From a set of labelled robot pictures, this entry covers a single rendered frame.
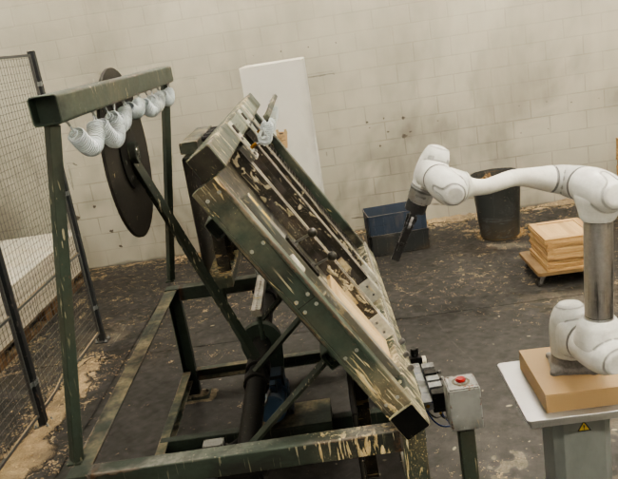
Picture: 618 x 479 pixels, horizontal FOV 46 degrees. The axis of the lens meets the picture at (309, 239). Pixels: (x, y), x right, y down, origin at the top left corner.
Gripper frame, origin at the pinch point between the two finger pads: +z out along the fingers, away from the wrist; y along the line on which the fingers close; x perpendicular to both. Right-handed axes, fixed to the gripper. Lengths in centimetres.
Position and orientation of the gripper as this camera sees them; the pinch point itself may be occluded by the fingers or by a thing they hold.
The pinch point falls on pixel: (397, 251)
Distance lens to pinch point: 269.1
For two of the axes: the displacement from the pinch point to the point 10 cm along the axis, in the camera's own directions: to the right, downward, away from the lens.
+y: -1.7, 3.1, -9.4
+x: 9.4, 3.5, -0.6
